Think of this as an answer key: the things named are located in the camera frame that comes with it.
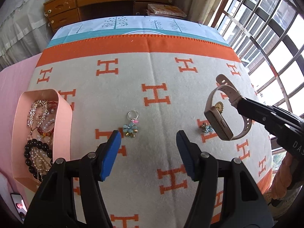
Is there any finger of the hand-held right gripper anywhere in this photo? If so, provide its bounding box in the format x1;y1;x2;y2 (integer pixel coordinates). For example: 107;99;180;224
237;107;276;127
237;97;273;111

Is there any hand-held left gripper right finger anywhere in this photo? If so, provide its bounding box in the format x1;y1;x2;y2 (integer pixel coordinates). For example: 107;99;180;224
176;130;275;228

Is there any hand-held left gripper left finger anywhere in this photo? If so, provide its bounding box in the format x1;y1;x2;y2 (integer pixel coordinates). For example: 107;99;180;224
24;130;122;228

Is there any blue flower earring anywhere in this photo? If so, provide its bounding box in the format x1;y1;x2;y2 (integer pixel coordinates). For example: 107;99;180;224
201;122;214;133
123;123;139;138

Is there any beige strap smartwatch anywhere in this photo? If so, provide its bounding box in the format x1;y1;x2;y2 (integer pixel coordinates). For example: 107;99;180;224
204;74;254;140

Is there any pink rectangular box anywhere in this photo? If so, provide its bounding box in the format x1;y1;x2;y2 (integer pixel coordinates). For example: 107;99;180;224
11;89;73;193

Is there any white pearl necklace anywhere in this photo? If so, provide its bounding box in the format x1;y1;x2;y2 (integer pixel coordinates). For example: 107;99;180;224
26;116;56;145

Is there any silver chain hair pin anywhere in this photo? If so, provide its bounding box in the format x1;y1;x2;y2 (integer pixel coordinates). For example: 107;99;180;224
32;147;51;184

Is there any red cord bracelet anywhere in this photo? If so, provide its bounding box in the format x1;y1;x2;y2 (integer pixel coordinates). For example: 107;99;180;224
37;101;59;138

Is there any black bead bracelet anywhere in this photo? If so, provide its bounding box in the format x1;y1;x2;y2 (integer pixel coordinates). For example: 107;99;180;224
24;138;54;176

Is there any gold rhinestone hair clip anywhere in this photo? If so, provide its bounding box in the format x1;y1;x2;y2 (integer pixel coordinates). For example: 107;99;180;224
27;100;50;135

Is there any person's right hand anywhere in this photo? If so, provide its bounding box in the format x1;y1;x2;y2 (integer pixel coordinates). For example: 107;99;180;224
272;152;295;200

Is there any orange and grey printed blanket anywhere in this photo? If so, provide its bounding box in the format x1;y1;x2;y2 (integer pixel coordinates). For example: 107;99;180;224
25;34;273;228

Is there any window security grille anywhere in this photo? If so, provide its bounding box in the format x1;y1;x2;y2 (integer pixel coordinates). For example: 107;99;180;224
214;0;304;162

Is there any smartphone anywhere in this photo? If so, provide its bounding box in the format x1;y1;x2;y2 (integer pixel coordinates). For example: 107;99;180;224
11;193;26;221

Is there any white curtain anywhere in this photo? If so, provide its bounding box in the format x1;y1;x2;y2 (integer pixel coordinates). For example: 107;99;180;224
176;0;228;26

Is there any stack of colourful books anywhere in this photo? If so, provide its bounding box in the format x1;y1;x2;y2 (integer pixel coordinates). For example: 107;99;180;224
146;3;188;18

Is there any light blue patterned sheet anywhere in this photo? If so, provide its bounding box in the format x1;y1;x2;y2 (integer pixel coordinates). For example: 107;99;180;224
46;16;231;49

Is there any white lace furniture cover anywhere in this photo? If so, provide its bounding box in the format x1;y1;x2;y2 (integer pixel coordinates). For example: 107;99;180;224
0;0;56;64

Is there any silver ring with pink stone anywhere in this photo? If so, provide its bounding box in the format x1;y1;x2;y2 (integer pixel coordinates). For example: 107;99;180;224
127;110;139;124

